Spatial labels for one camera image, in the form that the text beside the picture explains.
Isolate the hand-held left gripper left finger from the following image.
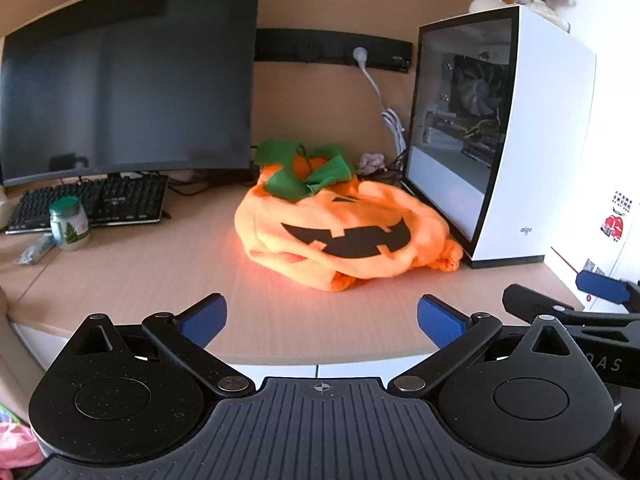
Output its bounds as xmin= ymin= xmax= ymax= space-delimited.
xmin=74 ymin=293 xmax=257 ymax=399

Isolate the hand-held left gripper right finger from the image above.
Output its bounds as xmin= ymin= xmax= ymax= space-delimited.
xmin=387 ymin=294 xmax=583 ymax=399

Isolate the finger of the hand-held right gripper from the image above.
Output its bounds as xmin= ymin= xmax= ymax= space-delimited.
xmin=575 ymin=270 xmax=640 ymax=307
xmin=501 ymin=284 xmax=577 ymax=322

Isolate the orange pumpkin costume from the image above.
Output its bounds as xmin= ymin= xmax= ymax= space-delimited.
xmin=235 ymin=140 xmax=463 ymax=292

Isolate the white box with red print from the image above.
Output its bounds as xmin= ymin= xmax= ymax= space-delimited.
xmin=550 ymin=185 xmax=640 ymax=312

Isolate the black mechanical keyboard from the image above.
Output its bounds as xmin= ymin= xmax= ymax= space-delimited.
xmin=5 ymin=174 xmax=171 ymax=235

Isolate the white glass computer case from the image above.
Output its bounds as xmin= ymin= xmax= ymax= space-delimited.
xmin=402 ymin=5 xmax=598 ymax=269

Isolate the green lid jar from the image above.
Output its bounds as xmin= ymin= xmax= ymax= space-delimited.
xmin=49 ymin=196 xmax=91 ymax=252

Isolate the crumpled tissue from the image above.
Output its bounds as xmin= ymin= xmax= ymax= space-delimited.
xmin=356 ymin=152 xmax=387 ymax=176

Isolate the small grey packet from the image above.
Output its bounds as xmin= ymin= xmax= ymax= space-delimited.
xmin=14 ymin=234 xmax=55 ymax=266

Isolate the pink cloth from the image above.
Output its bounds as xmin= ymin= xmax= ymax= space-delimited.
xmin=0 ymin=402 xmax=42 ymax=469

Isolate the black curved monitor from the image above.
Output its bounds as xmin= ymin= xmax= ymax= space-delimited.
xmin=0 ymin=0 xmax=263 ymax=188

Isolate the white flower pot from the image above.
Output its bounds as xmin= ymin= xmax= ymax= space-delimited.
xmin=469 ymin=0 xmax=571 ymax=34

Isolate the white plug cable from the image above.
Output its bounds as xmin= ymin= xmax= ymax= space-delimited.
xmin=352 ymin=46 xmax=409 ymax=161

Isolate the black wall power strip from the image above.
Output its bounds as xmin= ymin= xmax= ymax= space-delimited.
xmin=255 ymin=28 xmax=414 ymax=73

